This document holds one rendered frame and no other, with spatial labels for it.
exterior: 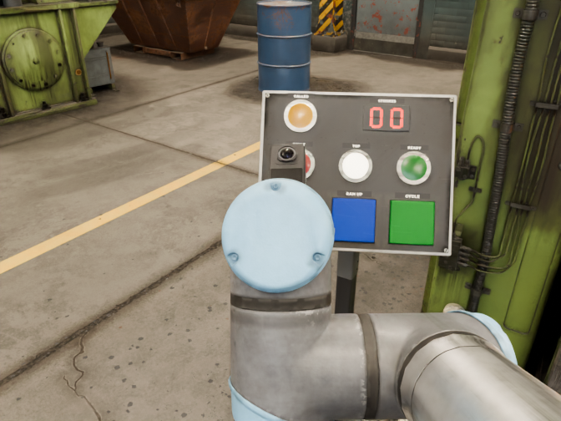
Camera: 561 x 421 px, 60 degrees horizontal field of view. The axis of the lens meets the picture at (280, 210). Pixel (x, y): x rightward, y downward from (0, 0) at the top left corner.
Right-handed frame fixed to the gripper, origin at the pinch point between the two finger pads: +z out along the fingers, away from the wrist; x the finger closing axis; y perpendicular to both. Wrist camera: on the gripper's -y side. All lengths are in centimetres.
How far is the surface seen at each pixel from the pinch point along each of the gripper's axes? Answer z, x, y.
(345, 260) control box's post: 28.6, 9.3, 9.5
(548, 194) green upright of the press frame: 29, 50, -6
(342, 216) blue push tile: 10.3, 7.5, 0.4
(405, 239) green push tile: 10.3, 18.3, 3.8
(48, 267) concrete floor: 161, -131, 32
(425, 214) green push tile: 10.4, 21.5, -0.7
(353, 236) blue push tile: 10.3, 9.5, 3.8
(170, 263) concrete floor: 169, -70, 28
